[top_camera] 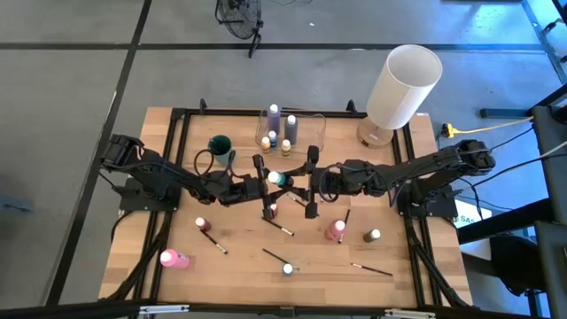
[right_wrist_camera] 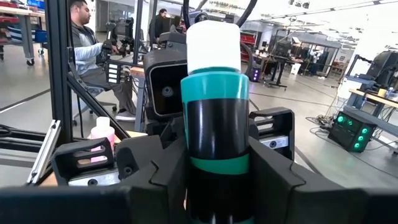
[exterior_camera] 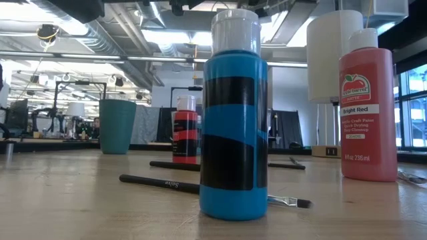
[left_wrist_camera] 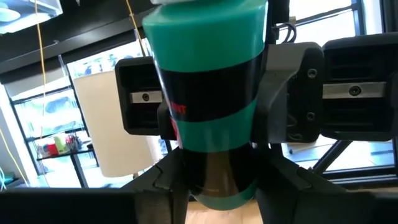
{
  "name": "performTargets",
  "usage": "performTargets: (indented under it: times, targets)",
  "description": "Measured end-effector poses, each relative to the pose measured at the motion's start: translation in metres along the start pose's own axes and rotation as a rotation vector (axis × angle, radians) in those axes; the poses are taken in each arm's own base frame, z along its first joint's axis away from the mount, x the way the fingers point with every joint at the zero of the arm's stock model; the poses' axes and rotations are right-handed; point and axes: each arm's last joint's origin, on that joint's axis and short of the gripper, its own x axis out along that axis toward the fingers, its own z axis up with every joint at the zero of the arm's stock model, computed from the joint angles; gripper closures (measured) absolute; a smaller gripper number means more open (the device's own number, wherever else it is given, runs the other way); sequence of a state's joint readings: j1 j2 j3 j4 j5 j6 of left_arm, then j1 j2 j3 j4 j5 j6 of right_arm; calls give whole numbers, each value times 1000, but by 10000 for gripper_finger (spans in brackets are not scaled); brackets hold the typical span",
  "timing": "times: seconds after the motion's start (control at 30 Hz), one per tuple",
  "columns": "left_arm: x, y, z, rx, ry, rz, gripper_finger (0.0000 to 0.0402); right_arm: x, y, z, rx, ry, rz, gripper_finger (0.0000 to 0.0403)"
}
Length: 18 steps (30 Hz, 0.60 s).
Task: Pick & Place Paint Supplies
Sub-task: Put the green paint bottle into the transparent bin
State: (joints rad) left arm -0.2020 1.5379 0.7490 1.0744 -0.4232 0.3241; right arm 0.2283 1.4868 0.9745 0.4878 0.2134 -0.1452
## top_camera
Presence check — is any large slate grey paint bottle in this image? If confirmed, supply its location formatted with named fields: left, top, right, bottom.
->
left=284, top=114, right=299, bottom=145

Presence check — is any small teal paint bottle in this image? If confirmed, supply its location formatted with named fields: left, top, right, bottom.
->
left=267, top=170, right=294, bottom=188

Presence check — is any black floor fan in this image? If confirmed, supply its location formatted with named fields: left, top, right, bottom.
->
left=214, top=0, right=265, bottom=59

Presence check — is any yellow extension cord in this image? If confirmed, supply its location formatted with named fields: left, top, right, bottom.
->
left=445, top=115, right=535, bottom=138

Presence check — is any clear plastic bin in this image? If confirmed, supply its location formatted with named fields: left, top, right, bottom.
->
left=254, top=107, right=328, bottom=161

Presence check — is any large pink paint bottle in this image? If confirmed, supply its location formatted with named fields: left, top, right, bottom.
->
left=159, top=248, right=191, bottom=270

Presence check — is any black chair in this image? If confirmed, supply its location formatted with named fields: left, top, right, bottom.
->
left=460, top=232, right=548, bottom=298

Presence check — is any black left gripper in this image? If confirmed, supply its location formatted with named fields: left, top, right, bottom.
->
left=245, top=153, right=290, bottom=222

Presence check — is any teal green plastic cup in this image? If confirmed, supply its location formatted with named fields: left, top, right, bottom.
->
left=206, top=134, right=235, bottom=167

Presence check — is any white labelled box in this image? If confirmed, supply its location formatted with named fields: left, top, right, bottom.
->
left=452, top=198, right=493, bottom=230

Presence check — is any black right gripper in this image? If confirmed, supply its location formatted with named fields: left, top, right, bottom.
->
left=283, top=144, right=342, bottom=220

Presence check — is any silver metal frame bracket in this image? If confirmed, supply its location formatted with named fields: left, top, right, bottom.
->
left=139, top=304, right=190, bottom=315
left=384, top=308, right=438, bottom=319

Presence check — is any grey office chair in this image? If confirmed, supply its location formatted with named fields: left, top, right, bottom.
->
left=542, top=18, right=567, bottom=63

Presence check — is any white shade wooden base lamp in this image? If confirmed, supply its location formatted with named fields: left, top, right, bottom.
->
left=356, top=43, right=444, bottom=150

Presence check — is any large purple paint bottle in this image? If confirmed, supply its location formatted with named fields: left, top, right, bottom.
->
left=267, top=104, right=282, bottom=134

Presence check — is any dark desk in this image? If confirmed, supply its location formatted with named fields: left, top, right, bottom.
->
left=455, top=83, right=567, bottom=319

